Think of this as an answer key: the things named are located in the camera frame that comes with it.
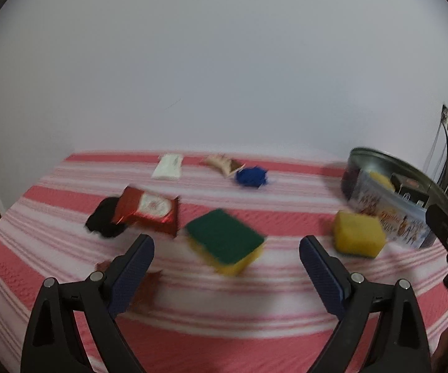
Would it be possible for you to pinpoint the white flat packet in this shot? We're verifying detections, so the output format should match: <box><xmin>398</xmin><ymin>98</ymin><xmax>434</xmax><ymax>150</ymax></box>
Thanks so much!
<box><xmin>151</xmin><ymin>154</ymin><xmax>185</xmax><ymax>180</ymax></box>

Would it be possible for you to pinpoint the black cable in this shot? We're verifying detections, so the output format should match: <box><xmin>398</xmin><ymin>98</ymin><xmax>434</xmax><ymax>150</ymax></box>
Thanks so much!
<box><xmin>439</xmin><ymin>126</ymin><xmax>448</xmax><ymax>189</ymax></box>

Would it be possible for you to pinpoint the black sock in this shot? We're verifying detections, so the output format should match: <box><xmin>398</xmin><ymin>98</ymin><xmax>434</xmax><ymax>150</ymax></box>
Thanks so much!
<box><xmin>85</xmin><ymin>197</ymin><xmax>131</xmax><ymax>239</ymax></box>

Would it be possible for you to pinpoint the black box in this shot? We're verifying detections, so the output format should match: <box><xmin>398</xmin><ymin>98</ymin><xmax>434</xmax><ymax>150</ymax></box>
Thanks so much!
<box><xmin>390</xmin><ymin>173</ymin><xmax>432</xmax><ymax>207</ymax></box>

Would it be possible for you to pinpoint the printed round metal tin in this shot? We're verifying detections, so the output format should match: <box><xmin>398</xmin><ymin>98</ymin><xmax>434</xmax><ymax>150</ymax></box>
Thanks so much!
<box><xmin>341</xmin><ymin>147</ymin><xmax>448</xmax><ymax>250</ymax></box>

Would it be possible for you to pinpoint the beige snack packet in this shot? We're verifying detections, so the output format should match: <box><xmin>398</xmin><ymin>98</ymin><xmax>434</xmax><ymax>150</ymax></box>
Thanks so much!
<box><xmin>201</xmin><ymin>154</ymin><xmax>246</xmax><ymax>179</ymax></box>

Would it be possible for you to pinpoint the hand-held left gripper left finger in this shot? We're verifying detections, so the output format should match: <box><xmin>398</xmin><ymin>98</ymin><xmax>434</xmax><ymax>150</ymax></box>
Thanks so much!
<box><xmin>20</xmin><ymin>234</ymin><xmax>155</xmax><ymax>373</ymax></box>

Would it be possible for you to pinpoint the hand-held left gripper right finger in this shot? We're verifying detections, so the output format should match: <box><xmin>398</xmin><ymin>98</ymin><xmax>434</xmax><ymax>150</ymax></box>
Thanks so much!
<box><xmin>299</xmin><ymin>235</ymin><xmax>431</xmax><ymax>373</ymax></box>

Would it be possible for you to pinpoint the red snack packet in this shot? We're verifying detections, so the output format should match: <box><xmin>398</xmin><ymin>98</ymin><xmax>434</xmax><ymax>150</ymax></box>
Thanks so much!
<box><xmin>113</xmin><ymin>186</ymin><xmax>181</xmax><ymax>237</ymax></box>

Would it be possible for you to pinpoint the pink striped cloth desktop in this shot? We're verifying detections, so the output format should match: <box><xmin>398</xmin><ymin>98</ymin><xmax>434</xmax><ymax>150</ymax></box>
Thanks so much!
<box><xmin>0</xmin><ymin>151</ymin><xmax>448</xmax><ymax>373</ymax></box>

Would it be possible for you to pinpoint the brown packet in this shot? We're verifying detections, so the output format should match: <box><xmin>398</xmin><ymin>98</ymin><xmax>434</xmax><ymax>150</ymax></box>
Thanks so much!
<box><xmin>95</xmin><ymin>260</ymin><xmax>165</xmax><ymax>313</ymax></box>

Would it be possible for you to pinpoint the blue cloth ball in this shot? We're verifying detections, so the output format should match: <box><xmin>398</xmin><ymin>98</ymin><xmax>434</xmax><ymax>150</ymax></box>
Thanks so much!
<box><xmin>235</xmin><ymin>166</ymin><xmax>270</xmax><ymax>189</ymax></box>

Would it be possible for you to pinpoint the green and yellow sponge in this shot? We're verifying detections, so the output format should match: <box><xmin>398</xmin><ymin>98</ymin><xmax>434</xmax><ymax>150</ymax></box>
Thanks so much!
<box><xmin>184</xmin><ymin>208</ymin><xmax>267</xmax><ymax>277</ymax></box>

